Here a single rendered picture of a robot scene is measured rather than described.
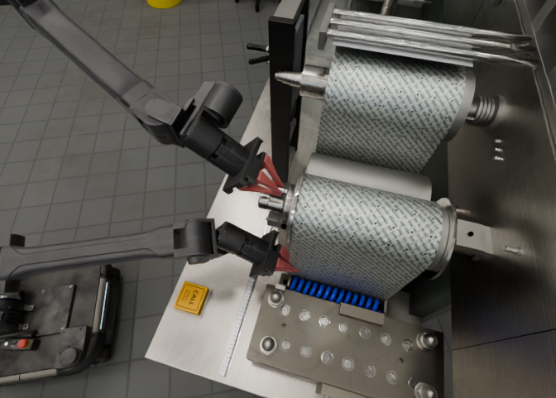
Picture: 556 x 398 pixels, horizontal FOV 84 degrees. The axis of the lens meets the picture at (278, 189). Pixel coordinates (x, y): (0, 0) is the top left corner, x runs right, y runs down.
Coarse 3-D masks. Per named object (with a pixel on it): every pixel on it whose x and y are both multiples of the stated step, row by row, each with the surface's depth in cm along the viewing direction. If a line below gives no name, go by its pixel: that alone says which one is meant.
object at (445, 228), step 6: (294, 192) 54; (294, 198) 54; (444, 210) 53; (288, 216) 54; (444, 216) 51; (288, 222) 54; (444, 222) 51; (444, 228) 50; (444, 234) 50; (444, 240) 50; (444, 246) 50; (438, 252) 50; (438, 258) 51; (432, 264) 52
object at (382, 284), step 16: (304, 256) 62; (320, 256) 60; (288, 272) 74; (304, 272) 71; (320, 272) 68; (336, 272) 65; (352, 272) 63; (368, 272) 60; (384, 272) 58; (352, 288) 71; (368, 288) 68; (384, 288) 65; (400, 288) 63
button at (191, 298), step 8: (184, 288) 83; (192, 288) 83; (200, 288) 83; (184, 296) 82; (192, 296) 82; (200, 296) 82; (176, 304) 80; (184, 304) 80; (192, 304) 80; (200, 304) 81; (192, 312) 80; (200, 312) 81
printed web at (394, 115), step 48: (336, 48) 59; (336, 96) 58; (384, 96) 56; (432, 96) 55; (336, 144) 68; (384, 144) 64; (432, 144) 61; (336, 192) 53; (384, 192) 55; (336, 240) 53; (384, 240) 51; (432, 240) 50
